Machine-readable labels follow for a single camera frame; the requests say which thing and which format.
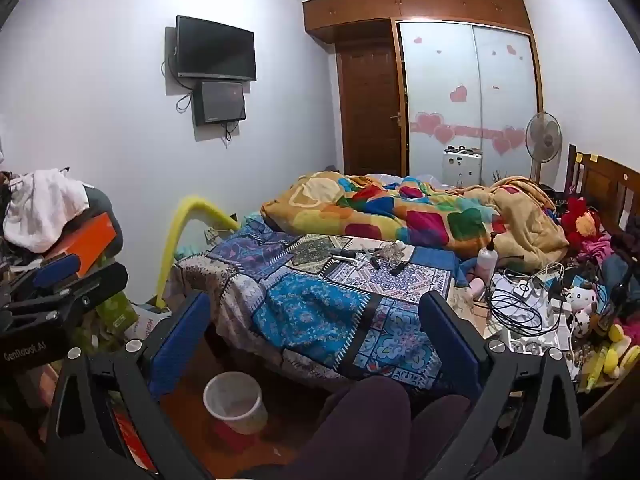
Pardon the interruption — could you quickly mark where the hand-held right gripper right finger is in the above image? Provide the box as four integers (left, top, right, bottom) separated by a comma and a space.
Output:
419, 291, 586, 480

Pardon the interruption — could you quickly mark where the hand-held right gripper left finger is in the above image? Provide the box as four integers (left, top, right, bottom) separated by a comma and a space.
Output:
47, 290, 216, 480

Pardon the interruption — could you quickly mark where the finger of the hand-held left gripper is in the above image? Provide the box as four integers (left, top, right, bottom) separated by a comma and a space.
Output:
0, 254, 82, 297
0, 263, 130, 333

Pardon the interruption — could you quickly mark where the white plastic bag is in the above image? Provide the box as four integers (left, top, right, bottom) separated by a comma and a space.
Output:
125, 302, 174, 344

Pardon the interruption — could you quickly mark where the green leaf-print bag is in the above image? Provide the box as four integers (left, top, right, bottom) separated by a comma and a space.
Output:
95, 290, 139, 342

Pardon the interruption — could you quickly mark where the orange box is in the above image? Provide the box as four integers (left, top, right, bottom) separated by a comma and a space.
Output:
42, 211, 114, 274

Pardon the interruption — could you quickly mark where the white cloth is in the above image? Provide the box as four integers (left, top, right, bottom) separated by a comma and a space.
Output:
2, 169, 91, 254

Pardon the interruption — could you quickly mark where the dark grey bag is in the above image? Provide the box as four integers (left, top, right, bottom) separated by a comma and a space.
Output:
82, 185, 126, 247

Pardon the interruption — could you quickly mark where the white pump bottle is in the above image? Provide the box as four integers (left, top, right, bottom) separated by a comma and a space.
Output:
476, 232, 502, 281

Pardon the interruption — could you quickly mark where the yellow foam tube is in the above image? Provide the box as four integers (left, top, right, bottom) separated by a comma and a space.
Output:
155, 196, 240, 309

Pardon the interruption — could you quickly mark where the person's leg in dark trousers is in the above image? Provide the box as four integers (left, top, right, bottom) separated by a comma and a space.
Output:
240, 375, 472, 480

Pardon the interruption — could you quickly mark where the colourful patch blanket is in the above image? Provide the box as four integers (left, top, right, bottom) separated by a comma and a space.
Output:
261, 171, 571, 262

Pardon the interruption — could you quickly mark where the white remote control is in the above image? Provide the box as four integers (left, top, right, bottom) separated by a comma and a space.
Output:
327, 252, 369, 267

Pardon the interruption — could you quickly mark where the blue patchwork quilt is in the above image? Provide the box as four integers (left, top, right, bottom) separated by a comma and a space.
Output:
170, 215, 468, 394

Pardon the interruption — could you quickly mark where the black and white plush toy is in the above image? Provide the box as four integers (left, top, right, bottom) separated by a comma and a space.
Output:
565, 282, 602, 341

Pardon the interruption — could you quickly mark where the yellow plush toy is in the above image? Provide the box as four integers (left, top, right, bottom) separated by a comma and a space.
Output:
600, 322, 640, 377

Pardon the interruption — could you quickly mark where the pink cloth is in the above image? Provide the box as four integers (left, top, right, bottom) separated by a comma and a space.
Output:
577, 235, 614, 262

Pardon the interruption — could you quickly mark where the white appliance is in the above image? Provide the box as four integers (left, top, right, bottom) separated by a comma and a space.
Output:
442, 146, 484, 186

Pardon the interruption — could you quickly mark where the red plush toy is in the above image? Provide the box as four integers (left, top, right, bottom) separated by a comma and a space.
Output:
560, 196, 604, 251

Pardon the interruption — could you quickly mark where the standing electric fan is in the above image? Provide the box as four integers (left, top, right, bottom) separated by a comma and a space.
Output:
525, 111, 564, 184

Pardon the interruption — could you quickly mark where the wooden bed headboard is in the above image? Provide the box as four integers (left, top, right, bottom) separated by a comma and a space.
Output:
565, 145, 640, 221

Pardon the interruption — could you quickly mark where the brown wooden door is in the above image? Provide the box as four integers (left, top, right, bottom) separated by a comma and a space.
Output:
336, 42, 405, 177

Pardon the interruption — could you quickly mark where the frosted wardrobe with heart stickers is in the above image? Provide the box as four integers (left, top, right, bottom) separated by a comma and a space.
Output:
397, 21, 544, 186

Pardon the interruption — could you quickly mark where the wooden overhead cabinet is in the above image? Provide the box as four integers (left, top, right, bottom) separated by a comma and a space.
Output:
302, 0, 532, 45

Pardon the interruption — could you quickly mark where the black coiled cable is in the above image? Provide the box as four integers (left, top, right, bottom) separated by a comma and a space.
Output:
487, 280, 551, 336

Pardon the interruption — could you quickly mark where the black television cable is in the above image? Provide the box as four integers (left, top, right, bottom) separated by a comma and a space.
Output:
161, 59, 194, 114

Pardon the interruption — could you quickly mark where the small black wall monitor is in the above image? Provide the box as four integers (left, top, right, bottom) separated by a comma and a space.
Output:
194, 80, 247, 127

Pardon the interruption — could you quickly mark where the black wall television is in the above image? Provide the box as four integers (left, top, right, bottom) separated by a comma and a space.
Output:
175, 15, 258, 82

